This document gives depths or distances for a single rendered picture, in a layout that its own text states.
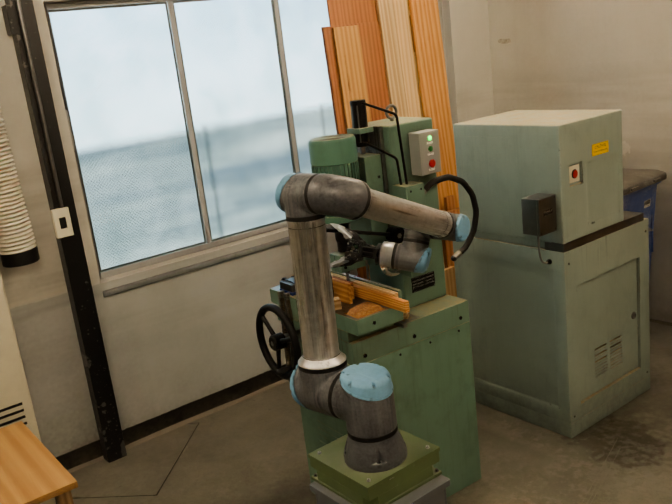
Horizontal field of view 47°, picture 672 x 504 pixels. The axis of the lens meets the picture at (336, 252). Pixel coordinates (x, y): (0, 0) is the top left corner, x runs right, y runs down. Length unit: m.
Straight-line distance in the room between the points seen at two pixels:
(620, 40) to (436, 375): 2.48
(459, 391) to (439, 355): 0.21
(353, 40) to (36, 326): 2.22
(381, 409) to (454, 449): 1.07
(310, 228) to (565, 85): 3.08
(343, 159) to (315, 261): 0.65
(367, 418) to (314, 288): 0.40
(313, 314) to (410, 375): 0.81
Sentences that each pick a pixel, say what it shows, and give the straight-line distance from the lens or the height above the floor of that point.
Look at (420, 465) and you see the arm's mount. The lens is 2.39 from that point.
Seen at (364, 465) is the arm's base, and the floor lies 0.66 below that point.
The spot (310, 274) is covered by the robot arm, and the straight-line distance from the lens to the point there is 2.26.
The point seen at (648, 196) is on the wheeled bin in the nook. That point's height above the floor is 0.83.
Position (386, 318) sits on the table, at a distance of 2.80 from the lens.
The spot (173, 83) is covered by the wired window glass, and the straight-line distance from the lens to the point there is 4.05.
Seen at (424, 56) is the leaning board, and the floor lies 1.69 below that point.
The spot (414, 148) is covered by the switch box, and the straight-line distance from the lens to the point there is 2.95.
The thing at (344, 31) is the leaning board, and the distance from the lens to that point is 4.41.
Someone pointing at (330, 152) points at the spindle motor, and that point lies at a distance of 2.80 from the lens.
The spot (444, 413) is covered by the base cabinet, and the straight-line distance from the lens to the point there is 3.19.
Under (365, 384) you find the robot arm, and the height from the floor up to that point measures 0.90.
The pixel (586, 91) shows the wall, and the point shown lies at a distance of 4.98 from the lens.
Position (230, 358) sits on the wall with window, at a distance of 4.30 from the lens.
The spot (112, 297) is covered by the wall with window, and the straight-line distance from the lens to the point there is 3.92.
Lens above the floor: 1.85
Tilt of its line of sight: 15 degrees down
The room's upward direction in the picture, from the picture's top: 7 degrees counter-clockwise
